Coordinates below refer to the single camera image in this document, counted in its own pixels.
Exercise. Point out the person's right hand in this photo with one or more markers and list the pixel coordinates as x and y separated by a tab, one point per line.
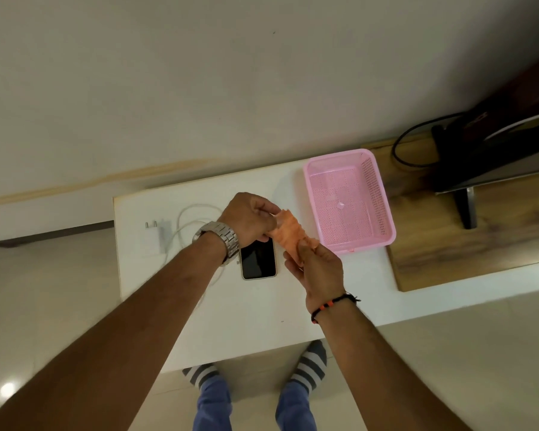
323	278

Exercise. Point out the person's left hand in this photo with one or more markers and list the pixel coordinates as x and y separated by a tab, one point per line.
249	219

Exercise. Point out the orange cleaning cloth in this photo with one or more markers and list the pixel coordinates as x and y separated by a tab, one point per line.
289	231

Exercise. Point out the black smartphone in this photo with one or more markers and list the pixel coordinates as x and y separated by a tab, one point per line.
258	264

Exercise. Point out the white charger adapter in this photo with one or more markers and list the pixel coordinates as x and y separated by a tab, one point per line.
164	235

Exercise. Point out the person's left forearm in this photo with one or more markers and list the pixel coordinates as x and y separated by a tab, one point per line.
117	336

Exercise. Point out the person's right forearm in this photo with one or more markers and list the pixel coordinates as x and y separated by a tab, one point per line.
377	372

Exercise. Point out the person's right striped sock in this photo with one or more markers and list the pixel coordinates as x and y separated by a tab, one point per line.
310	365

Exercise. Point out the person's striped sock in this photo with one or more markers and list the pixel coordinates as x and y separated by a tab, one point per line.
310	365
202	376

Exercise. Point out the person's right jeans leg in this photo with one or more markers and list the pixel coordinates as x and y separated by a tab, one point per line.
295	410

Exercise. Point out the person's jeans leg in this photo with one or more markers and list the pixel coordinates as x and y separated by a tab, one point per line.
295	410
213	408

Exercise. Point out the person's left striped sock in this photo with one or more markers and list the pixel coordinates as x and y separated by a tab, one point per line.
202	376

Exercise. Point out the person's left jeans leg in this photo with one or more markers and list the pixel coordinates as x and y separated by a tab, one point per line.
213	408

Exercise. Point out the silver metal wristwatch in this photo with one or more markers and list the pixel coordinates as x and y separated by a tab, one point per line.
222	237

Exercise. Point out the pink plastic basket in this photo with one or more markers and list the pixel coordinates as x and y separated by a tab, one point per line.
341	201

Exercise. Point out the brown wooden board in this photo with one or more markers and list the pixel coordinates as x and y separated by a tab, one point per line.
440	260

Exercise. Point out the black television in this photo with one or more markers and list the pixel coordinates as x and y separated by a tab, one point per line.
489	152

